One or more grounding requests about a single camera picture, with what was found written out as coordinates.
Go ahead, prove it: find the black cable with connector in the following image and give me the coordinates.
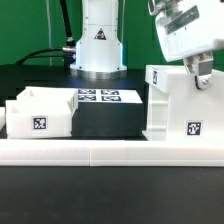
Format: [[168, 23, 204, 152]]
[[14, 0, 77, 66]]

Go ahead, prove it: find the white front drawer box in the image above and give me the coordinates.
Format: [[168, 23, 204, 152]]
[[6, 100, 72, 139]]

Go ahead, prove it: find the white L-shaped border fence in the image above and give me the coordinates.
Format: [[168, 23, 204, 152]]
[[0, 139, 224, 167]]

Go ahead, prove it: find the white block at left edge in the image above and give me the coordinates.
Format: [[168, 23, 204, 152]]
[[0, 107, 5, 131]]

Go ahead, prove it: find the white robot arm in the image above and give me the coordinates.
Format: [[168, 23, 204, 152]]
[[70, 0, 224, 89]]

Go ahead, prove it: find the white drawer box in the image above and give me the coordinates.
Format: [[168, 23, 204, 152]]
[[16, 86, 78, 114], [6, 100, 72, 139]]

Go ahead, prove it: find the white rear drawer box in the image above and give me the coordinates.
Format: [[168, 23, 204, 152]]
[[16, 86, 78, 114]]

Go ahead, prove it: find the white drawer cabinet housing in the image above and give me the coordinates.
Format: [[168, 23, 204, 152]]
[[143, 65, 224, 141]]

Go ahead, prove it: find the white fiducial marker sheet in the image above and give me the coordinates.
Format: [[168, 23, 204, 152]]
[[78, 89, 142, 104]]

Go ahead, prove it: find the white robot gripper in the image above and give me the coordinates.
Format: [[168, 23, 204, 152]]
[[154, 0, 224, 90]]

